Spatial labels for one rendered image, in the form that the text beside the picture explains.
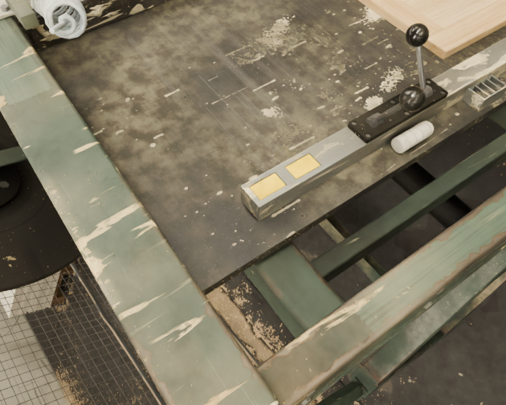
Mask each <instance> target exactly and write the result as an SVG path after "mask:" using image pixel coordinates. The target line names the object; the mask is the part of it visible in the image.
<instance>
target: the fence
mask: <svg viewBox="0 0 506 405"><path fill-rule="evenodd" d="M505 73H506V38H505V39H502V40H500V41H499V42H498V43H495V44H494V45H492V46H490V47H488V48H487V49H485V50H483V51H481V52H480V53H478V54H476V55H473V56H472V57H471V58H469V59H466V60H465V61H463V62H462V63H460V64H458V65H456V66H454V67H453V68H451V69H449V70H447V71H445V72H444V73H442V74H440V75H438V76H436V77H435V78H433V79H432V80H433V81H434V82H435V83H436V84H438V85H439V86H440V87H442V88H444V89H445V90H446V91H448V95H447V97H446V98H444V99H442V100H441V101H439V102H437V103H436V104H433V105H432V106H430V107H429V108H427V109H425V110H423V111H422V112H420V113H419V114H417V115H415V116H413V117H411V118H410V119H409V120H407V121H404V122H403V123H401V124H400V125H398V126H396V127H394V128H393V129H391V130H390V131H388V132H386V133H384V134H382V135H381V136H380V137H377V138H376V139H374V140H372V141H371V142H369V143H364V142H363V140H362V139H360V138H359V137H358V136H357V135H356V134H355V133H354V132H353V131H351V130H350V129H349V128H348V126H347V127H345V128H343V129H342V130H340V131H338V132H336V133H334V134H333V135H331V136H329V137H327V138H325V139H324V140H322V141H320V142H318V143H316V144H315V145H313V146H311V147H309V148H308V149H306V150H304V151H302V152H301V153H298V154H297V155H295V156H294V157H291V158H289V159H288V160H287V161H285V162H282V163H280V164H279V165H277V166H275V167H274V168H272V169H270V170H268V171H267V172H265V173H263V174H261V175H260V176H258V177H256V178H253V179H252V180H250V181H249V182H247V183H245V184H243V185H241V201H242V202H243V203H244V205H245V206H246V207H247V208H248V210H249V211H250V212H251V213H252V214H253V215H254V216H255V217H256V218H257V220H258V221H260V220H261V219H263V218H265V217H267V216H268V215H270V214H271V213H273V212H275V211H277V210H279V209H280V208H281V207H283V206H285V205H287V204H288V203H290V202H291V201H293V200H295V199H296V198H299V197H300V196H301V195H303V194H305V193H307V192H309V191H310V190H312V189H313V188H315V187H317V186H319V185H320V184H321V183H323V182H325V181H327V180H329V179H330V178H332V177H333V176H335V175H337V174H339V173H340V172H341V171H343V170H345V169H347V168H349V167H350V166H352V165H353V164H355V163H357V162H359V161H360V160H361V159H363V158H365V157H367V156H369V155H370V154H372V153H373V152H375V151H377V150H378V149H380V148H381V147H383V146H385V145H387V144H389V143H390V142H391V141H392V139H394V138H395V137H397V136H398V135H400V134H402V133H404V132H405V131H407V130H408V129H410V128H412V127H414V126H415V125H417V124H418V123H420V122H423V121H427V120H429V119H431V118H432V117H434V116H435V115H437V114H439V113H440V112H442V111H443V110H445V109H447V108H449V107H451V106H452V105H453V104H455V103H457V102H459V101H460V100H462V99H463V97H464V95H465V93H466V91H467V89H468V88H470V87H471V86H473V85H474V84H477V83H479V82H480V81H481V80H483V79H485V78H487V77H488V76H490V75H493V76H494V77H496V78H499V77H501V76H502V75H504V74H505ZM308 154H310V155H311V156H312V157H313V158H314V159H315V160H316V161H317V162H318V163H319V164H320V166H318V167H317V168H315V169H314V170H312V171H310V172H308V173H307V174H305V175H303V176H302V177H300V178H298V179H295V178H294V177H293V176H292V174H291V173H290V172H289V171H288V170H287V169H286V168H285V167H286V166H289V165H290V164H292V163H293V162H296V161H297V160H299V159H301V158H302V157H304V156H306V155H308ZM272 174H276V175H277V176H278V177H279V178H280V179H281V180H282V181H283V182H284V184H285V185H286V186H284V187H283V188H281V189H279V190H277V191H276V192H274V193H273V194H270V195H268V196H267V197H266V198H264V199H262V200H259V198H258V197H257V196H256V195H255V194H254V192H253V191H252V190H251V189H250V187H251V186H253V185H255V184H256V183H258V182H260V181H262V180H264V179H265V178H267V177H269V176H271V175H272Z"/></svg>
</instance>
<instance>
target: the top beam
mask: <svg viewBox="0 0 506 405"><path fill-rule="evenodd" d="M0 111H1V113H2V115H3V116H4V118H5V120H6V122H7V124H8V125H9V126H10V129H11V131H12V133H13V134H14V136H15V138H16V139H17V141H18V143H19V144H20V146H21V148H22V150H23V152H24V153H25V155H26V157H27V159H28V161H29V163H30V164H31V166H32V168H33V169H34V171H35V173H36V175H37V176H38V178H39V181H40V182H41V183H42V185H43V187H44V189H45V191H46V192H47V194H48V196H49V198H50V200H51V201H52V203H53V205H54V206H55V209H56V210H57V211H58V213H59V216H60V218H61V219H62V220H63V223H64V224H65V226H66V228H67V229H68V231H69V233H70V235H71V237H72V238H73V240H74V242H75V244H76V246H77V247H78V249H79V250H80V253H81V254H82V256H83V258H84V260H85V261H86V263H87V265H88V267H89V268H90V270H91V272H92V274H93V276H94V277H95V278H96V281H97V283H98V285H99V286H100V288H101V290H102V291H103V293H104V295H105V296H106V298H107V300H108V303H109V304H110V305H111V307H112V309H113V311H114V313H115V314H116V316H117V318H118V320H119V321H120V323H121V325H122V327H123V328H124V331H125V332H126V333H127V335H128V337H129V339H130V341H131V343H132V344H133V346H134V348H135V350H136V352H137V353H138V355H139V357H140V358H141V361H142V362H143V363H144V365H145V368H146V370H147V371H148V372H149V375H150V376H151V378H152V380H153V381H154V383H155V385H156V387H157V389H158V390H159V392H160V394H161V396H162V398H163V399H164V400H165V403H166V405H280V402H279V400H278V399H277V398H276V396H275V395H274V394H273V392H272V391H271V389H270V387H269V386H268V385H267V384H266V382H265V381H264V379H263V377H262V376H261V374H260V373H259V372H258V371H257V369H256V368H255V366H254V365H253V363H252V362H251V360H250V359H249V357H248V356H247V355H246V353H245V352H244V350H243V348H242V347H241V346H240V344H239V343H238V342H237V340H236V339H235V337H234V336H233V334H232V333H231V331H230V330H229V329H228V328H227V326H226V324H225V323H224V321H223V320H222V318H221V317H220V316H219V315H218V313H217V311H216V310H215V309H214V307H213V305H212V304H211V303H210V301H209V300H208V299H207V297H206V295H205V294H204V292H203V291H202V290H201V289H200V287H199V286H198V284H197V282H196V281H195V280H194V278H193V277H192V276H191V274H190V273H189V271H188V270H187V268H186V266H185V265H184V264H183V263H182V261H181V260H180V258H179V257H178V255H177V254H176V252H175V251H174V250H173V248H172V247H171V245H170V244H169V242H168V241H167V239H166V238H165V237H164V236H163V234H162V233H161V231H160V229H159V228H158V226H157V225H156V223H155V222H154V221H153V219H152V218H151V217H150V215H149V213H148V212H147V210H146V209H145V208H144V207H143V205H142V204H141V202H140V200H139V199H138V197H137V196H136V195H135V194H134V192H133V190H132V189H131V188H130V186H129V185H128V183H127V182H126V181H125V179H124V178H123V176H122V175H121V173H120V171H119V170H118V169H117V168H116V166H115V165H114V163H113V162H112V160H111V159H110V157H109V156H108V155H107V153H106V152H105V151H104V149H103V147H102V146H101V144H100V143H99V142H98V141H97V139H96V137H95V136H94V134H93V133H92V131H91V130H90V129H89V127H88V126H87V124H86V123H85V122H84V120H83V118H82V117H81V115H80V114H79V113H78V112H77V110H76V109H75V107H74V105H73V104H72V103H71V101H70V100H69V99H68V97H67V96H66V94H65V93H64V91H63V89H62V88H61V87H60V86H59V84H58V83H57V81H56V80H55V78H54V77H53V75H52V74H51V73H50V71H49V70H48V68H47V67H46V65H45V64H44V62H43V61H42V60H41V59H40V57H39V55H38V54H37V52H36V51H35V49H34V48H33V47H32V46H31V44H30V42H29V41H28V39H27V38H26V36H25V35H24V34H23V32H22V31H21V30H20V28H19V27H18V25H17V23H16V22H15V21H14V20H13V18H12V17H11V16H10V17H7V18H3V19H0Z"/></svg>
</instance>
